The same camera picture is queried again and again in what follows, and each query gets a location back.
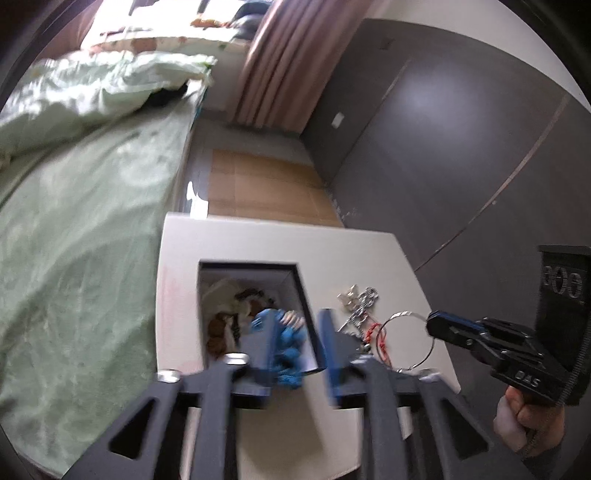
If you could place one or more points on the pink curtain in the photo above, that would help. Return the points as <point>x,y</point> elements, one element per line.
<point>286,64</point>

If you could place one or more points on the light green quilt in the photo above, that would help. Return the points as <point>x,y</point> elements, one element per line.
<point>92,87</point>

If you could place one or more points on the white cloth pouch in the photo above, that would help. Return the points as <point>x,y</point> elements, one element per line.
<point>221,295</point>

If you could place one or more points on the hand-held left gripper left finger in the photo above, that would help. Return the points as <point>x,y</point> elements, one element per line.
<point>266,344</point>

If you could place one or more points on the white bedside table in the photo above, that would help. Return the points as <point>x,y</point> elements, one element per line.
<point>180,286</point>

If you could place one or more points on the person's right hand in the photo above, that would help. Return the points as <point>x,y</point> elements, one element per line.
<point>521,415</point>

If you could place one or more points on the floral pillow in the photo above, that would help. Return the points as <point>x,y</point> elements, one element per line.
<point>175,42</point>

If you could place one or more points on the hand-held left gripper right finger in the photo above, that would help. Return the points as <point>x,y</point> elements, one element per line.
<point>328,355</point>

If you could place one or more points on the green bed sheet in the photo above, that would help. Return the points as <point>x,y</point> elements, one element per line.
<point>78,258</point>

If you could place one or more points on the white wall socket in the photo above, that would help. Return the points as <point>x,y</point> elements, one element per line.
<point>338,120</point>

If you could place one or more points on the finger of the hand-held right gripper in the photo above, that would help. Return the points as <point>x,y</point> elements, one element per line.
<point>450,334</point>
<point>455,317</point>

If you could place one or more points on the silver bangle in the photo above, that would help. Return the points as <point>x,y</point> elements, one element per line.
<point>427,356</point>

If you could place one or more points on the white storage box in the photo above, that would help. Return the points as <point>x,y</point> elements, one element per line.
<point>295,286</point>

